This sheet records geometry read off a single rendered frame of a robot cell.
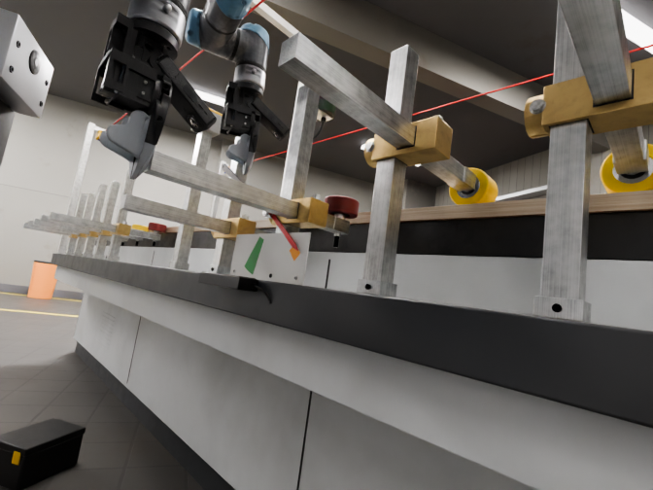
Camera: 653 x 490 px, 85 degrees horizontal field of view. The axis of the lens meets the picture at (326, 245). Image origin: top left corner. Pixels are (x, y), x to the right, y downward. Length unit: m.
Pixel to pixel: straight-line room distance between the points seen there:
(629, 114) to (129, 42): 0.61
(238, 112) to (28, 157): 6.99
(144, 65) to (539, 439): 0.66
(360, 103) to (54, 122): 7.52
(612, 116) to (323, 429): 0.80
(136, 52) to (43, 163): 7.12
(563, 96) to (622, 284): 0.29
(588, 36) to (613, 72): 0.06
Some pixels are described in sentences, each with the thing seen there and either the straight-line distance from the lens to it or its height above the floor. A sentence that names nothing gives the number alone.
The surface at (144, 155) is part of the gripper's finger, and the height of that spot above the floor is 0.85.
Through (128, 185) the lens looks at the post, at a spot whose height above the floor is 1.06.
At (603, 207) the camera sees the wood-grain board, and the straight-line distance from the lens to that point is 0.68.
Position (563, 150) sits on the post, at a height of 0.89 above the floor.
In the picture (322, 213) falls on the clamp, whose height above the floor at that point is 0.85.
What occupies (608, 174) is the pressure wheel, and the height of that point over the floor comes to 0.93.
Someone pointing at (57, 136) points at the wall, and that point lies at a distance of 7.79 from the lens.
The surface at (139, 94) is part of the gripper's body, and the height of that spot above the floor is 0.92.
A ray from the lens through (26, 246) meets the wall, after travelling 7.55.
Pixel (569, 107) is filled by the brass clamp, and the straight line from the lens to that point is 0.51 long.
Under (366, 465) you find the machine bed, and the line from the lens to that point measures 0.87.
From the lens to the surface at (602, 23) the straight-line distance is 0.39.
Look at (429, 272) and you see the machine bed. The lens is 0.76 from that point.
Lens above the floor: 0.69
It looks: 8 degrees up
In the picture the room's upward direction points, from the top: 8 degrees clockwise
